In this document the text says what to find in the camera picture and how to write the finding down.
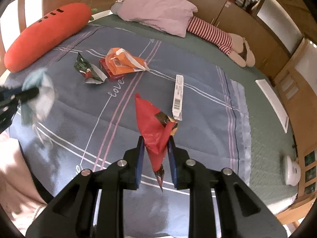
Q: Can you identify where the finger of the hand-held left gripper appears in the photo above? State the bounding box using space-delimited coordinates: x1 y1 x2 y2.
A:
0 87 41 104

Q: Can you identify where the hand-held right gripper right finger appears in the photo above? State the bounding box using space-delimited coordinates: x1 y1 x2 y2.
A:
167 138 288 238

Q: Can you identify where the long white barcode box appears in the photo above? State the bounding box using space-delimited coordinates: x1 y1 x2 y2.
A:
172 74 184 121

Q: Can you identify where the ribbed glass cabinet door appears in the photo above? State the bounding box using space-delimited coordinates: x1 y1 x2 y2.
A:
256 0 304 47

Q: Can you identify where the orange carrot plush pillow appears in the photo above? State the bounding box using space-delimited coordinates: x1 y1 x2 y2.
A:
4 3 98 73

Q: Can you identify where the striped plush doll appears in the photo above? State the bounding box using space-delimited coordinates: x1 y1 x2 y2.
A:
186 16 255 67

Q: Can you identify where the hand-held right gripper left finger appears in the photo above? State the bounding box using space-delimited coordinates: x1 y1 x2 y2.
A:
25 136 145 238

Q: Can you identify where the person's pink clothing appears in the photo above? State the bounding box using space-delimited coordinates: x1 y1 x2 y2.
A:
0 131 53 236

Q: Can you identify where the red snack wrapper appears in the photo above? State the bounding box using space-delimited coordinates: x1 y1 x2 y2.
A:
134 92 179 193

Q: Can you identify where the white small appliance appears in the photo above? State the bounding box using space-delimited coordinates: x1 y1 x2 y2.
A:
280 155 302 186

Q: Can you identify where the pink pillow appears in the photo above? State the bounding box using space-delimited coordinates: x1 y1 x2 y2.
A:
117 0 199 38

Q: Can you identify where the dark green snack wrapper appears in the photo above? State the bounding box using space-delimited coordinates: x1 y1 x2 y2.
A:
74 53 108 84

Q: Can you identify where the red flat box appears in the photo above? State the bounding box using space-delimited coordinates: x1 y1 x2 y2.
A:
99 58 129 82

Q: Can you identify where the blue plaid blanket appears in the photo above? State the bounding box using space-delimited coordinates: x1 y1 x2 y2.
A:
5 25 253 238

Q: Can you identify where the orange plastic bag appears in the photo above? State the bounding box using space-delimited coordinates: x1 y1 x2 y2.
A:
106 47 150 76

